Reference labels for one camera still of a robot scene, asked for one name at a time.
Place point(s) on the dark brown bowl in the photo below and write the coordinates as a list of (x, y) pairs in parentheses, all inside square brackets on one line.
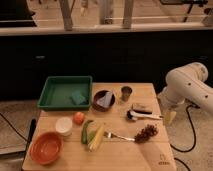
[(99, 95)]

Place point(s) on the yellow corn cob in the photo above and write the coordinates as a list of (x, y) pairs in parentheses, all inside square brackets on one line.
[(94, 144)]

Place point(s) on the silver metal fork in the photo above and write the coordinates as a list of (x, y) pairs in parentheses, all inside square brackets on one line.
[(111, 135)]

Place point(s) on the orange tomato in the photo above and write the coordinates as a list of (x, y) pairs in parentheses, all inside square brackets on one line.
[(78, 118)]

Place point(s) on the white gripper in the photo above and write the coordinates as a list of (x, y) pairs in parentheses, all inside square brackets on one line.
[(169, 115)]

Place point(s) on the white round lidded container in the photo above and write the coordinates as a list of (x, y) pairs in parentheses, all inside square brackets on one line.
[(64, 126)]

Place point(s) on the teal green sponge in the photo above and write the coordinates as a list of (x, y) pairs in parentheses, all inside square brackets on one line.
[(78, 98)]

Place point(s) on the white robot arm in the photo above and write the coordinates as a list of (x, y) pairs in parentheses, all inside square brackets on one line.
[(186, 82)]

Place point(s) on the dark purple grape bunch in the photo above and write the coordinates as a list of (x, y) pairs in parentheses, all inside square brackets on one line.
[(146, 133)]

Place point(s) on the small metal cup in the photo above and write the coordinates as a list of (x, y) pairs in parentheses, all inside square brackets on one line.
[(126, 91)]

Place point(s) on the grey folded cloth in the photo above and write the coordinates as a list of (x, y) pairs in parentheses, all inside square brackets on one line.
[(105, 101)]

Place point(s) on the green chili pepper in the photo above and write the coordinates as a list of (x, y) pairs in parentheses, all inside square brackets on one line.
[(86, 137)]

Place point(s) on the orange plastic bowl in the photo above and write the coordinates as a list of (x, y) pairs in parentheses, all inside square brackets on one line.
[(46, 148)]

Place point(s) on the green plastic tray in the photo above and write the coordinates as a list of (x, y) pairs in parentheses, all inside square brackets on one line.
[(56, 93)]

